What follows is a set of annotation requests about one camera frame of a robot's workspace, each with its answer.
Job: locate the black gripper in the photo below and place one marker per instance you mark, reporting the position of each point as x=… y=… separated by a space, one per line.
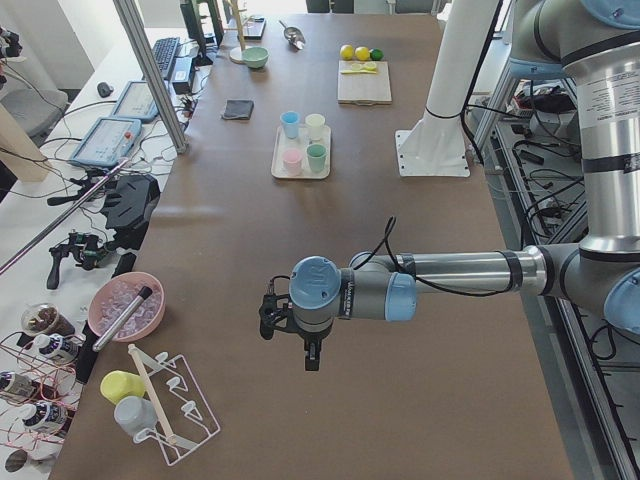
x=311 y=340

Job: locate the pink cup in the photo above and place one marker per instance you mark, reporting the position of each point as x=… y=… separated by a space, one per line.
x=292 y=161

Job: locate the mint green cup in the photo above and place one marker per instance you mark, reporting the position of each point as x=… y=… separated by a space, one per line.
x=316 y=156

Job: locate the pale yellow cup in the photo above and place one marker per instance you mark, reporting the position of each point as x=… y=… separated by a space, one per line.
x=315 y=124

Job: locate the light blue cup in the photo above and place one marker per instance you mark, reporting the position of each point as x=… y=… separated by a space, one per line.
x=290 y=121

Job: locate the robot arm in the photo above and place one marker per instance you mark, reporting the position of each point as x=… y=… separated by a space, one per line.
x=600 y=273
x=554 y=39

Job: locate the cream rabbit print tray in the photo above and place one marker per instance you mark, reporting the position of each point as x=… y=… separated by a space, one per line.
x=283 y=143

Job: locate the metal ice scoop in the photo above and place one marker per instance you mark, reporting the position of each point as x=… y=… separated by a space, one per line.
x=144 y=293

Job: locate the grey cup on rack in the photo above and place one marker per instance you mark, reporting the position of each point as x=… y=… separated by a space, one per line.
x=134 y=414

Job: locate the yellow cup on rack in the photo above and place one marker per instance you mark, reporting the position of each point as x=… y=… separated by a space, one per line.
x=117 y=385

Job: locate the grey folded cloth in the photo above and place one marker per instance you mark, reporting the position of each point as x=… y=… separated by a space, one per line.
x=236 y=109

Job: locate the wooden cutting board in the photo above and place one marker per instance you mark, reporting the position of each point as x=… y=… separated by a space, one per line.
x=364 y=89

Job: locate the iced coffee cup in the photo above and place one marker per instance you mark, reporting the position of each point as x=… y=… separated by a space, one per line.
x=45 y=318

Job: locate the yellow plastic knife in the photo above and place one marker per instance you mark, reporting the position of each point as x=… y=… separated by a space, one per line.
x=347 y=72

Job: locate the blue teach pendant near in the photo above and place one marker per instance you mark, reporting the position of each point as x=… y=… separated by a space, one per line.
x=109 y=139

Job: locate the blue teach pendant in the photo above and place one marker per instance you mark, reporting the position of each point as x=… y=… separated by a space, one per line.
x=136 y=102
x=109 y=139

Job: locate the green bowl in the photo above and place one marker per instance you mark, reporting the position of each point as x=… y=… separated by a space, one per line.
x=255 y=57

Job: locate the whole lemon lower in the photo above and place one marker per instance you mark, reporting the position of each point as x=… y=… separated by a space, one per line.
x=346 y=52

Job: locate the whole lemon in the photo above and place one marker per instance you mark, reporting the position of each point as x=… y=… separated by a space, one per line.
x=362 y=53
x=346 y=52

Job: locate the whole lemon upper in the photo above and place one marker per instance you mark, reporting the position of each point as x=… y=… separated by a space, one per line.
x=362 y=53

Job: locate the green lime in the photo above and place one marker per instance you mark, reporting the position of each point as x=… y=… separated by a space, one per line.
x=376 y=54

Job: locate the blue teach pendant far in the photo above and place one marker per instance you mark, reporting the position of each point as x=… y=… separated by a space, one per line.
x=136 y=102

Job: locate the wooden cup stand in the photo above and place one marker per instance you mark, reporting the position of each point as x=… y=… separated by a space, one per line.
x=236 y=55

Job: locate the silver metal scoop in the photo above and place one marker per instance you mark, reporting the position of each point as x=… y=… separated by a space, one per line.
x=294 y=36

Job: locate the black keyboard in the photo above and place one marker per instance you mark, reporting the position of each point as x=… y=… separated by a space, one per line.
x=164 y=52

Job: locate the white wire cup rack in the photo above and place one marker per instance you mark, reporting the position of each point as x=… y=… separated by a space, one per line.
x=185 y=420

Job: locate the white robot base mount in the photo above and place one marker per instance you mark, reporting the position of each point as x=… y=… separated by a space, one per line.
x=435 y=146

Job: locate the aluminium frame post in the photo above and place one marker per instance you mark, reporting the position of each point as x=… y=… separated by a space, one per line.
x=133 y=25

